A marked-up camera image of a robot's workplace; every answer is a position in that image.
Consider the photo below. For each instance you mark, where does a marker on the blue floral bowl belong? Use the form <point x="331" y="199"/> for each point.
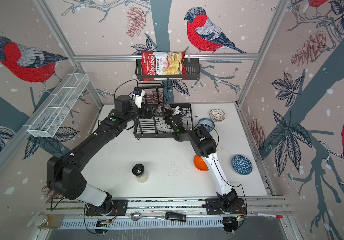
<point x="207" y="123"/>

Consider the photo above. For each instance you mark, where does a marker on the metal spoon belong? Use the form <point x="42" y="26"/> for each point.
<point x="138" y="216"/>

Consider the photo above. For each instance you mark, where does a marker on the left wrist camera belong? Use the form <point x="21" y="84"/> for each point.
<point x="137" y="96"/>

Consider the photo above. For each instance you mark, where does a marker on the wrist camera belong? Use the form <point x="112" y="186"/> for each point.
<point x="177" y="111"/>
<point x="137" y="96"/>

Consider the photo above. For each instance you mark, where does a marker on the black wall shelf basket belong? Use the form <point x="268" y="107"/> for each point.
<point x="192" y="67"/>

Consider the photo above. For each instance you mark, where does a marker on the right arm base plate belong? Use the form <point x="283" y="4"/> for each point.
<point x="213" y="207"/>

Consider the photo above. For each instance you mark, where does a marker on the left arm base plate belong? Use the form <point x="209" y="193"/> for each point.
<point x="116" y="208"/>

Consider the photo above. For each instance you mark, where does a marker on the red white marker pen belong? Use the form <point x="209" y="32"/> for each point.
<point x="268" y="215"/>

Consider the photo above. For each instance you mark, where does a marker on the black car key fob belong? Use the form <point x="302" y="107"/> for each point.
<point x="177" y="217"/>

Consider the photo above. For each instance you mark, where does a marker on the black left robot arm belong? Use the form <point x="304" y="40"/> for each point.
<point x="64" y="174"/>

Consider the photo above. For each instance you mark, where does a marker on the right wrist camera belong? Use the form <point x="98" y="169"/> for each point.
<point x="177" y="111"/>

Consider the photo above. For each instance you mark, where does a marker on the black lid jar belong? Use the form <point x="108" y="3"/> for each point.
<point x="140" y="173"/>

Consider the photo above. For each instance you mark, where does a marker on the white wire mesh basket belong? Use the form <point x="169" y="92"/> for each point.
<point x="51" y="118"/>

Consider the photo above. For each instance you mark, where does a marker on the glass jar with spice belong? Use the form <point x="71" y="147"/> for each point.
<point x="48" y="221"/>

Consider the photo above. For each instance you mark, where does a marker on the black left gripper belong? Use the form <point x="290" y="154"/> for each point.
<point x="144" y="114"/>

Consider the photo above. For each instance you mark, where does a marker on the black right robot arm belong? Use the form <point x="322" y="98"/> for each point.
<point x="205" y="147"/>

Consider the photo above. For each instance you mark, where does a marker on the black wire dish rack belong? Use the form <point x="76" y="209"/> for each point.
<point x="156" y="127"/>

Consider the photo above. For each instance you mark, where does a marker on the orange plastic bowl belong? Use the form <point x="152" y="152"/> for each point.
<point x="200" y="164"/>

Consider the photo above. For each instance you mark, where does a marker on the white brown lattice bowl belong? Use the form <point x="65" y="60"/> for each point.
<point x="217" y="115"/>

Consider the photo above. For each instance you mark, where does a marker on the red cassava chips bag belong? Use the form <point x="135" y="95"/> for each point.
<point x="162" y="63"/>

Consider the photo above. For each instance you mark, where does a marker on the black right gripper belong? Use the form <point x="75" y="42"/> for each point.
<point x="166" y="116"/>

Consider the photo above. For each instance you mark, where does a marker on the blue geometric patterned bowl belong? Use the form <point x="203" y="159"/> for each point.
<point x="241" y="165"/>

